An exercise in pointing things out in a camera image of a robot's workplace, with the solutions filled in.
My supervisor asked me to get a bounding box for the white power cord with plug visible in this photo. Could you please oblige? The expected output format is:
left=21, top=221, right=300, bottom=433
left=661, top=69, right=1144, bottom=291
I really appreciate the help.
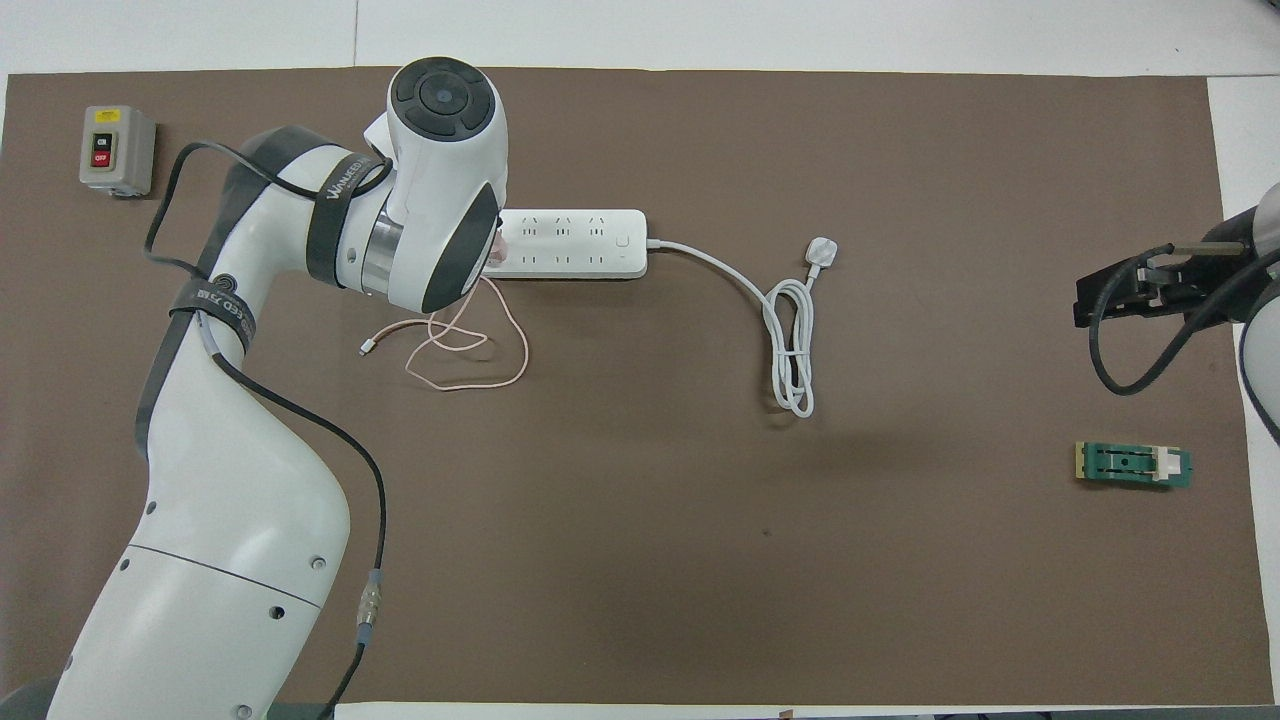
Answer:
left=646, top=236, right=839, bottom=418

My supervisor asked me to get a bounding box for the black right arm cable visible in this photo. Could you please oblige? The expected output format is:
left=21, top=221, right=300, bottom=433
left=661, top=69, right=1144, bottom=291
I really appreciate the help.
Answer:
left=1088, top=243, right=1280, bottom=396

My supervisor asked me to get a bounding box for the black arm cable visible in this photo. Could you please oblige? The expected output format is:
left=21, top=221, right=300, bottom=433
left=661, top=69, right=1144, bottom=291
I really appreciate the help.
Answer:
left=1088, top=243, right=1280, bottom=396
left=145, top=140, right=393, bottom=720

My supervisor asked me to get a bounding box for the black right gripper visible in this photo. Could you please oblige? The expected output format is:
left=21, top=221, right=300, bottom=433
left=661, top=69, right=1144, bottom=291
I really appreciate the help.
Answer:
left=1074, top=245, right=1253, bottom=329

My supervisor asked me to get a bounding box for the brown table mat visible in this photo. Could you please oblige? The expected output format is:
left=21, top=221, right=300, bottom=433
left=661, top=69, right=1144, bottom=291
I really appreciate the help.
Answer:
left=0, top=67, right=1273, bottom=706

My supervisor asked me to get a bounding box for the green knife switch yellow base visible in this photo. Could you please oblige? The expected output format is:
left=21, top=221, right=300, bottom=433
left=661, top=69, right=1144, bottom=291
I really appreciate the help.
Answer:
left=1076, top=441, right=1193, bottom=490

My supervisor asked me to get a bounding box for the pink charging cable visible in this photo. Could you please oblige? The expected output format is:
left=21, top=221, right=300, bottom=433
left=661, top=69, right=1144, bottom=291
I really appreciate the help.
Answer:
left=360, top=275, right=529, bottom=391

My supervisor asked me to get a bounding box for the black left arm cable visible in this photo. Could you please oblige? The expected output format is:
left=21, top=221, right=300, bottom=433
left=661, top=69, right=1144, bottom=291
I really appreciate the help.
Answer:
left=145, top=140, right=393, bottom=720

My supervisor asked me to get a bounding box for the grey on-off switch box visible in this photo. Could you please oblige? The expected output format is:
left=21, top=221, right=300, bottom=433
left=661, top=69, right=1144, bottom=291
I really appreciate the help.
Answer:
left=79, top=105, right=157, bottom=198

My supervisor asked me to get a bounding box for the white power strip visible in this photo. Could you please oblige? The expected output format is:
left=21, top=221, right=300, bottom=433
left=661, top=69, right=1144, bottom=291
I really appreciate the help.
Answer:
left=495, top=208, right=649, bottom=280

